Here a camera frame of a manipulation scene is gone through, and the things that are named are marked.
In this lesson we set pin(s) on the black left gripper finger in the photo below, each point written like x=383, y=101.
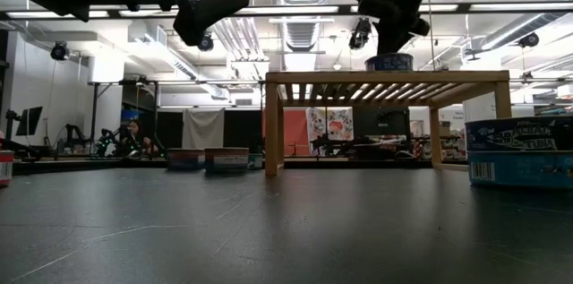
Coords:
x=206, y=15

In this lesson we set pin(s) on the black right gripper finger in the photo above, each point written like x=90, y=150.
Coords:
x=394, y=35

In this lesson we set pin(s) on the dark blue label can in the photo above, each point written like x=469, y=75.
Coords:
x=388, y=63

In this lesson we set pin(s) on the pink blue label can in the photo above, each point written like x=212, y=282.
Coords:
x=227, y=160
x=185, y=159

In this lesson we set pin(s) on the red white label can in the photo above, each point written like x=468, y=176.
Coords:
x=5, y=167

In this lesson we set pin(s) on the wooden slatted shelf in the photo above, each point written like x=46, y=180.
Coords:
x=385, y=77

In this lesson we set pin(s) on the black ceiling spotlight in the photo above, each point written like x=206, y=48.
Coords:
x=529, y=40
x=206, y=43
x=360, y=33
x=59, y=51

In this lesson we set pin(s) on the cartoon print poster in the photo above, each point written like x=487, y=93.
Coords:
x=329, y=125

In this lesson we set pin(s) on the grey hanging cloth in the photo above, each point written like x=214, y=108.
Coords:
x=202, y=128

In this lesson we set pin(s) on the person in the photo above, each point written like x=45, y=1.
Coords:
x=134, y=138

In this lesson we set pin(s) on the black background monitor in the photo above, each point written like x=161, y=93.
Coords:
x=29, y=120

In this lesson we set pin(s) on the orange wall panel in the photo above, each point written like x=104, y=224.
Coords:
x=295, y=131

